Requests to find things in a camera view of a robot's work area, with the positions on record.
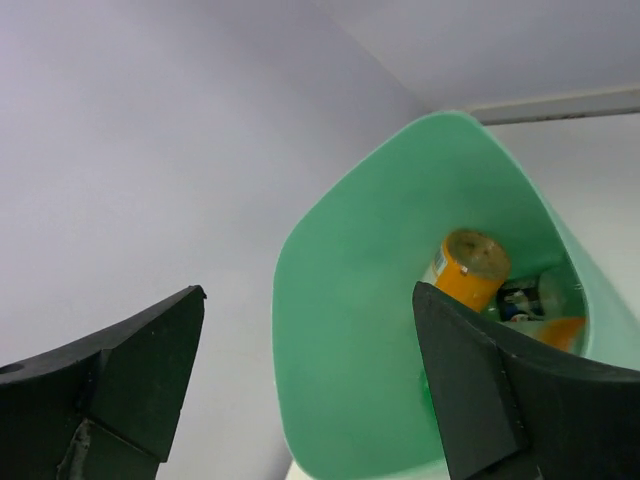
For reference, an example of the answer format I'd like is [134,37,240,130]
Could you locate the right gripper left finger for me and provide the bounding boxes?
[1,286,206,479]

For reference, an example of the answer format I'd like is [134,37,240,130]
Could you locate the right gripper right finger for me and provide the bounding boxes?
[412,282,639,479]

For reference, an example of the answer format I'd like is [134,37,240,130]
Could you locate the tall orange label bottle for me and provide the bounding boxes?
[504,315,587,355]

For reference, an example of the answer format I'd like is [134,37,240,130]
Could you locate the short orange bottle yellow cap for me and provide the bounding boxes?
[421,229,511,312]

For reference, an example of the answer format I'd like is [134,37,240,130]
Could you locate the clear Pepsi bottle black cap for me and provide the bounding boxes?
[493,267,567,323]

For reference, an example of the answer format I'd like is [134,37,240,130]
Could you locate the green plastic bin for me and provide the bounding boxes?
[272,112,639,479]

